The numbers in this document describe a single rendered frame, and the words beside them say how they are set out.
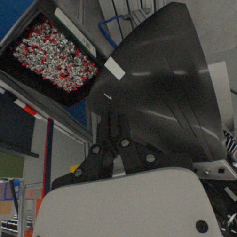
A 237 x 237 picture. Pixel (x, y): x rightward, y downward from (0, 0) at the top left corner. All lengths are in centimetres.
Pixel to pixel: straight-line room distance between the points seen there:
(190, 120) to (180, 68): 7
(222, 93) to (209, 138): 32
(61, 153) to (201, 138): 124
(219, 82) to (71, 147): 117
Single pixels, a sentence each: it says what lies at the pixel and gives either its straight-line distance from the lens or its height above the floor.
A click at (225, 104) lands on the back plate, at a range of 54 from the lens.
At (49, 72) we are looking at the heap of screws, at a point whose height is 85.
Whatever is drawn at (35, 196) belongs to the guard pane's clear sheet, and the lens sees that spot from 149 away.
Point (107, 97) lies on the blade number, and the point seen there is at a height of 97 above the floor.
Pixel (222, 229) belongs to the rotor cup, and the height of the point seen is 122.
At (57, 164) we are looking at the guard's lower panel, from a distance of 135.
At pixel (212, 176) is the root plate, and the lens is 31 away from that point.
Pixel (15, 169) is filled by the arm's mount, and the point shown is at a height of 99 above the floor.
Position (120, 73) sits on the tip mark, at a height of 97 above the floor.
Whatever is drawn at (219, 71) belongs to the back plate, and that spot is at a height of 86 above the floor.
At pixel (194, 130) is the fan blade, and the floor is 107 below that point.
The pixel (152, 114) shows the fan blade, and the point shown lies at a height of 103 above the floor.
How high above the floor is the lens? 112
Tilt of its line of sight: 29 degrees down
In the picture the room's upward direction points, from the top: 169 degrees clockwise
